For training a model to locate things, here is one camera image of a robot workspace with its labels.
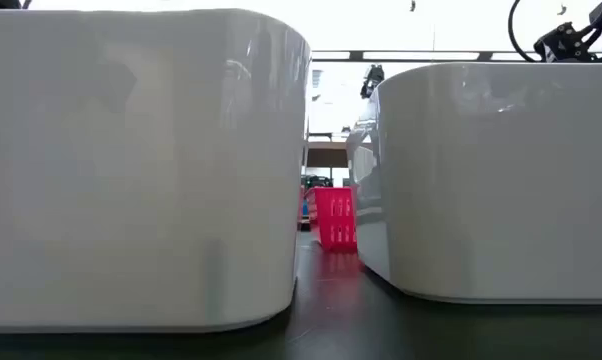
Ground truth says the black ceiling spotlight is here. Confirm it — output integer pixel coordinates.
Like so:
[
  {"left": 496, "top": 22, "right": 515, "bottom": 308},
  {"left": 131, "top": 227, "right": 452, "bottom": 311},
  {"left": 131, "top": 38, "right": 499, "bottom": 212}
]
[{"left": 359, "top": 63, "right": 386, "bottom": 100}]

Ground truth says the black horizontal overhead bar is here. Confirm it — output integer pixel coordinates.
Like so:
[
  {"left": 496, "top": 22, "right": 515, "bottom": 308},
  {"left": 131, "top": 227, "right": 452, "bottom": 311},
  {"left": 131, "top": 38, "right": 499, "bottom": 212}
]
[{"left": 310, "top": 49, "right": 547, "bottom": 63}]

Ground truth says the white plastic storage bin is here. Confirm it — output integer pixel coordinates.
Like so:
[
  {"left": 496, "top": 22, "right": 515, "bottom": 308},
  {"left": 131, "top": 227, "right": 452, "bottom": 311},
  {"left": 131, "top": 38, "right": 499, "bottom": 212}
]
[
  {"left": 344, "top": 61, "right": 602, "bottom": 305},
  {"left": 0, "top": 7, "right": 312, "bottom": 335}
]

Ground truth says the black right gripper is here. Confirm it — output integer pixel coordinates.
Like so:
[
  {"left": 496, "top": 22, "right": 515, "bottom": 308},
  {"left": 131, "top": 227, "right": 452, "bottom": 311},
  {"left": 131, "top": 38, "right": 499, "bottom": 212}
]
[{"left": 533, "top": 22, "right": 602, "bottom": 64}]

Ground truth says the black table mat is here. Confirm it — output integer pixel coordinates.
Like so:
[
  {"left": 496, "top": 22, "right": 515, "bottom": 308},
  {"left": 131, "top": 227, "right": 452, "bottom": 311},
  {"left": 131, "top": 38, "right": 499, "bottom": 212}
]
[{"left": 0, "top": 229, "right": 602, "bottom": 360}]

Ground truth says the red slotted plastic basket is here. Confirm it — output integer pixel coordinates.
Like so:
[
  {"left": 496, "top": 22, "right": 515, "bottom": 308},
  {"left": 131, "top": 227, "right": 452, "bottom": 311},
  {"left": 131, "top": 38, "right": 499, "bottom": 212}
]
[{"left": 304, "top": 186, "right": 359, "bottom": 254}]

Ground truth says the wooden shelf with black legs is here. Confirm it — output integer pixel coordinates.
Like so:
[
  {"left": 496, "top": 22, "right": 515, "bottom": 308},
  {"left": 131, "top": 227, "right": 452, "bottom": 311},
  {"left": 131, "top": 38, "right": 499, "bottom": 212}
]
[{"left": 303, "top": 132, "right": 351, "bottom": 171}]

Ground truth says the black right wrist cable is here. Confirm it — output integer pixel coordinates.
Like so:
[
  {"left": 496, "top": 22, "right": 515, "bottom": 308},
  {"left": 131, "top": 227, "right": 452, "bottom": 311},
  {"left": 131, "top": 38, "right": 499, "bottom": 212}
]
[{"left": 507, "top": 0, "right": 542, "bottom": 64}]

